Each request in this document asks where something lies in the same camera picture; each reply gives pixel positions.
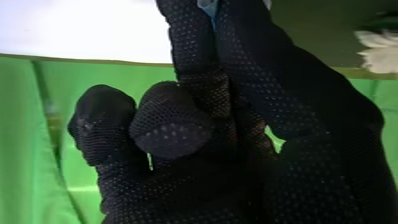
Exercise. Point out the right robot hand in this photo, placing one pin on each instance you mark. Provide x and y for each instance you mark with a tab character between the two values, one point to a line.
249	150

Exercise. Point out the white flower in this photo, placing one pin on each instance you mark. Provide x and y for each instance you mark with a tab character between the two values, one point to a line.
378	50

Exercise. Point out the dark mat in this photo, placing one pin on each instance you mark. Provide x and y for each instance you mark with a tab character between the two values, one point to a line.
330	23

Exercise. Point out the white sheet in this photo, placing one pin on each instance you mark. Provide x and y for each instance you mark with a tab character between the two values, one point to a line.
82	26

